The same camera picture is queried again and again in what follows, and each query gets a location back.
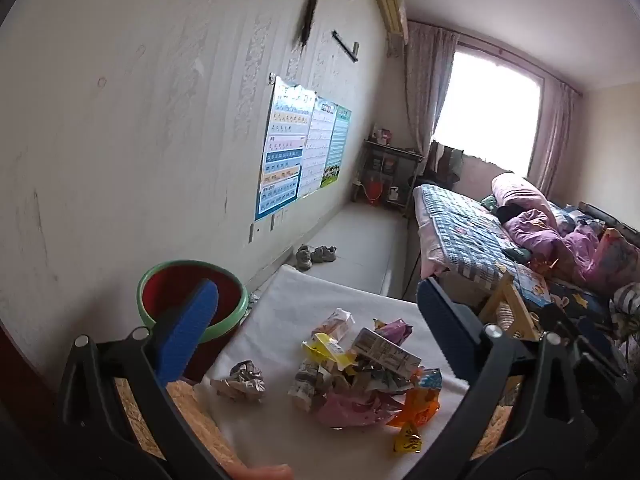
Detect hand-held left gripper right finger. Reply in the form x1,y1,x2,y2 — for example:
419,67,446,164
400,276,636,480

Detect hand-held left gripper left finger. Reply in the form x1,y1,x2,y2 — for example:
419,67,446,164
55,279,236,480

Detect red bin with green rim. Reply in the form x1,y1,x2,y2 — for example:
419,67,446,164
137,258,250,383

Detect orange and teal wrapper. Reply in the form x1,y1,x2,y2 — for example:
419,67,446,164
387,367,443,428

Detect person's left hand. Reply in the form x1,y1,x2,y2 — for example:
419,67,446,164
235,464,297,480

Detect purple wrapper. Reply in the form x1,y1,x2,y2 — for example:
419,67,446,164
372,317,414,346

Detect wooden chair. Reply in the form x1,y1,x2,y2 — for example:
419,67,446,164
477,270,543,341

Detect white and blue carton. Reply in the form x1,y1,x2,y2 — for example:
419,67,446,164
350,327,423,376

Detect crumpled silver wrapper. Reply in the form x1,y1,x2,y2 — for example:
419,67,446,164
210,360,266,402

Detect tan fluffy cushion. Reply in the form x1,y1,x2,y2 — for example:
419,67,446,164
114,376,516,480

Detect blue picture book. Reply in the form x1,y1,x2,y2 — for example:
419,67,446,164
512,265,553,311

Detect white towel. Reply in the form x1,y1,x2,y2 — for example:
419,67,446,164
192,263,473,480

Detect bed with checkered quilt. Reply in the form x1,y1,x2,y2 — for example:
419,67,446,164
412,182,538,293

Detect pale carton with pink print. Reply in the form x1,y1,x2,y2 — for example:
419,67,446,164
312,308,357,343

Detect purple duvet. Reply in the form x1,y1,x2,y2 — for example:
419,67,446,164
502,207,601,286

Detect small yellow packet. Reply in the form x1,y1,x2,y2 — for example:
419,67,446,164
393,421,425,455

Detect pink plastic wrapper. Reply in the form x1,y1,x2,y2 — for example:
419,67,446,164
312,390,406,430

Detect grey printed crumpled carton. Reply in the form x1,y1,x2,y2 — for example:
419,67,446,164
288,360,351,413

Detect red bucket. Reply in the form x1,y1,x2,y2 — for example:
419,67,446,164
361,177,386,206

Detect dark hanging clothes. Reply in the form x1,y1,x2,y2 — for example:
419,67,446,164
427,141,466,186

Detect dark wooden furniture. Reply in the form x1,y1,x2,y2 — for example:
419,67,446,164
0,317,63,441

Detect metal shelf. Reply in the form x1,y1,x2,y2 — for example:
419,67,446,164
362,137,426,208

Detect pink printed pillow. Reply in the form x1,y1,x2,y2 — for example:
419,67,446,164
582,227,640,296

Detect pale pink curtain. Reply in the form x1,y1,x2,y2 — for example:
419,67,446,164
402,20,458,161
527,77,581,196

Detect window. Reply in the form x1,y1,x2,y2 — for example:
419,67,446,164
432,45,543,176

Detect dark hanging stick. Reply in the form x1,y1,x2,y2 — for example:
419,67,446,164
292,0,328,51

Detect blue wall poster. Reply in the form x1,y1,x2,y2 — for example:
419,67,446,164
254,76,317,222

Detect green wall poster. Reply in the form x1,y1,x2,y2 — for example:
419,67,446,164
320,105,352,188

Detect white and pink wall poster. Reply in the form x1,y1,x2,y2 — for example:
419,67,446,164
297,95,338,200

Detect black wall bracket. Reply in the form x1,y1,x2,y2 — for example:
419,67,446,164
331,30,361,63

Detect wall air conditioner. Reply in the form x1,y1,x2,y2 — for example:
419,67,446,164
375,0,410,38

